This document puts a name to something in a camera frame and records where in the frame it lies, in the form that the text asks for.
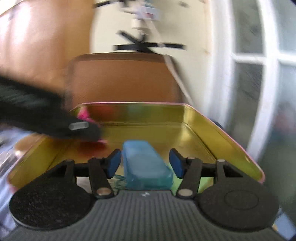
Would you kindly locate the white framed glass door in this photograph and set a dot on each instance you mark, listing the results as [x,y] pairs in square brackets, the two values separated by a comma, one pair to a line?
[249,69]

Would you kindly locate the pink tin box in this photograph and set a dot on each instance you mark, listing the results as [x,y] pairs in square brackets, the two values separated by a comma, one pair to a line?
[150,129]

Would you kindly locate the brown woven chair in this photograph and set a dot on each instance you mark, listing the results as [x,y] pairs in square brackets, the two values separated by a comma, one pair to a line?
[124,78]

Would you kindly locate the black tape strip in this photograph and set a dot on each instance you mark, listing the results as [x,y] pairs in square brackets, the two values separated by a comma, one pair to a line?
[134,40]
[166,46]

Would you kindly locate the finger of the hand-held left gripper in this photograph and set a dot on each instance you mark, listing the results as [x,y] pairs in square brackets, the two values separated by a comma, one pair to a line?
[86,129]

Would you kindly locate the pink fluffy cloth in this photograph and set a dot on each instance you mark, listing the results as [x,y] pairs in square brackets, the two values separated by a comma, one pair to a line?
[83,114]

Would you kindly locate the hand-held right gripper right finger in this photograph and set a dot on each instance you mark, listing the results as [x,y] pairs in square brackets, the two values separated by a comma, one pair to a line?
[177,163]

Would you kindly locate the white power adapter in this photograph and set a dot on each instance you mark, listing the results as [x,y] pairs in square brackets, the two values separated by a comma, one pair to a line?
[145,12]

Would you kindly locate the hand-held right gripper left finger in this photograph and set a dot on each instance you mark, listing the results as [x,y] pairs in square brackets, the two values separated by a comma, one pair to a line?
[114,163]

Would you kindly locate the items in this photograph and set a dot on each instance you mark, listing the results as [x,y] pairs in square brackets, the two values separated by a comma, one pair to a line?
[144,165]

